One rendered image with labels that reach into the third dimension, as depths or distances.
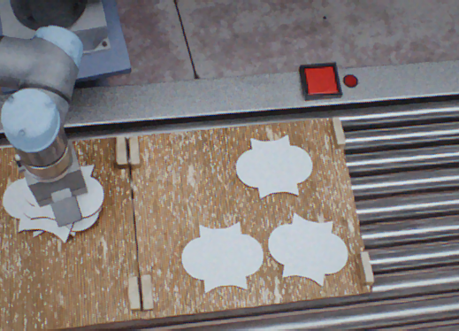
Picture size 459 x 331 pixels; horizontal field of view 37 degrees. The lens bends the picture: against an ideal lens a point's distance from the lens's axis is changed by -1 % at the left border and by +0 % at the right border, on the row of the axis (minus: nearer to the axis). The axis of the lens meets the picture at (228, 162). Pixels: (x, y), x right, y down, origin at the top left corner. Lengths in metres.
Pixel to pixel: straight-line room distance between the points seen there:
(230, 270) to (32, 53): 0.51
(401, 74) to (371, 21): 1.22
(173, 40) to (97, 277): 1.44
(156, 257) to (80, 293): 0.15
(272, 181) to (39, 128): 0.51
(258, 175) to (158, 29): 1.36
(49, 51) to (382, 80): 0.73
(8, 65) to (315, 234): 0.61
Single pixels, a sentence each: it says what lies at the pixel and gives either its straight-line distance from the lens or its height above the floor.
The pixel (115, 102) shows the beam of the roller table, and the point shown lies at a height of 0.91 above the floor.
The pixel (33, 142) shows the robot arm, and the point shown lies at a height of 1.28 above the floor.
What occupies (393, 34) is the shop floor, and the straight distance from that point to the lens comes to 2.69.
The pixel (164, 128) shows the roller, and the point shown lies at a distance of 1.35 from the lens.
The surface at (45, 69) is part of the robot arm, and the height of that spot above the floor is 1.28.
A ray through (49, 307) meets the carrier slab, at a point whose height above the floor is 0.94.
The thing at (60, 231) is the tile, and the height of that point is 0.98.
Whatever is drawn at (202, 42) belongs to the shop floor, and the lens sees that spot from 2.54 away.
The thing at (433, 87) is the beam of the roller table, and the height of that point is 0.92.
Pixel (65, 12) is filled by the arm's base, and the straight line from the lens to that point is 1.40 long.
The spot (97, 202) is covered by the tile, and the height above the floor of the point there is 1.00.
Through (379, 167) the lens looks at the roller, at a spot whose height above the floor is 0.91.
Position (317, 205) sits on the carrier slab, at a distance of 1.30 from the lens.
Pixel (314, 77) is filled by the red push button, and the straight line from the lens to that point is 1.42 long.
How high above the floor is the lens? 2.14
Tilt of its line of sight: 67 degrees down
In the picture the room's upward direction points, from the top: 10 degrees clockwise
